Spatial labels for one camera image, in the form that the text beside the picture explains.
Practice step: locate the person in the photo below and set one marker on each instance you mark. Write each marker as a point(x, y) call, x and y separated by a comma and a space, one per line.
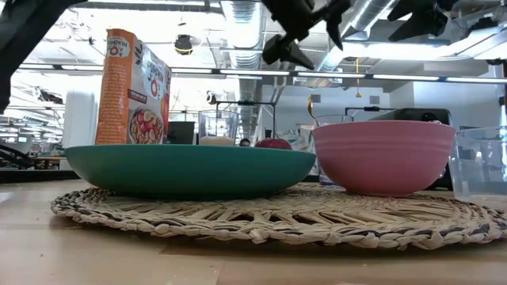
point(245, 142)

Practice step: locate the green plate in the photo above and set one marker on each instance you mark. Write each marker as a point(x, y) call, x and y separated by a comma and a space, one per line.
point(190, 170)

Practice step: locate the clear glass with white filling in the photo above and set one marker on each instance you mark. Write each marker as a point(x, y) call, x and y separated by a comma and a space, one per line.
point(218, 130)

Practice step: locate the black monitor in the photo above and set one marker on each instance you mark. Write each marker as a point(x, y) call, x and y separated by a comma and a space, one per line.
point(181, 132)

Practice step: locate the metal spoon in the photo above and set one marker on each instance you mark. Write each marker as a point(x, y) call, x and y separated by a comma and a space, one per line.
point(310, 105)

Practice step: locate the clear plastic container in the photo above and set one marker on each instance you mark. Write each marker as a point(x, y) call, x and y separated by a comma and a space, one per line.
point(479, 162)

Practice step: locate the pink bowl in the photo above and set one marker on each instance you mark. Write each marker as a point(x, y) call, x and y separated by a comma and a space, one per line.
point(380, 158)

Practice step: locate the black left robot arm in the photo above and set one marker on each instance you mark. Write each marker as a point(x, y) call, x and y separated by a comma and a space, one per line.
point(20, 31)

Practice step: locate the black aluminium cross rail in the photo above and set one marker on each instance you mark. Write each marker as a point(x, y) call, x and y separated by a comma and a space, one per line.
point(31, 176)

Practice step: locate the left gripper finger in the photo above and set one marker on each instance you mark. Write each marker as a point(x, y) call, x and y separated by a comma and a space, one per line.
point(281, 51)
point(334, 16)

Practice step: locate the red fruit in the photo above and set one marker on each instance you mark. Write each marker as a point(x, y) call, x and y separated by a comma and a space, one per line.
point(273, 144)

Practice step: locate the yellow hanging pendant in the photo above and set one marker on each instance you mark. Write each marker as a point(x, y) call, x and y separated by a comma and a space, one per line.
point(358, 93)

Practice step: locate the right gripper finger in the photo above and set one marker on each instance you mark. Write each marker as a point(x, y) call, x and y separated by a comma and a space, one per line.
point(408, 8)
point(424, 23)

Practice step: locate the round woven straw placemat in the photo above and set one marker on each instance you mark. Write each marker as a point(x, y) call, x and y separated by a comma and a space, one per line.
point(277, 221)

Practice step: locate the orange pumpkin cereal box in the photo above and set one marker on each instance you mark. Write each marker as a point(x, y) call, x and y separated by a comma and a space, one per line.
point(119, 99)

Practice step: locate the white panel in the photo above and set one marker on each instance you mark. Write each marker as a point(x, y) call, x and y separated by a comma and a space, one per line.
point(81, 118)

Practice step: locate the ceiling light strip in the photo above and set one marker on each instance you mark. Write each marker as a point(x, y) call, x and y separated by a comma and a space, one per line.
point(330, 74)
point(253, 72)
point(406, 77)

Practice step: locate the black ceiling dome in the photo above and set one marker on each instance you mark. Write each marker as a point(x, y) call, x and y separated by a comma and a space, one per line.
point(184, 44)

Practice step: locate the silver ceiling duct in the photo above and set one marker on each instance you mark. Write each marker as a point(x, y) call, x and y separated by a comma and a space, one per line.
point(243, 39)
point(368, 16)

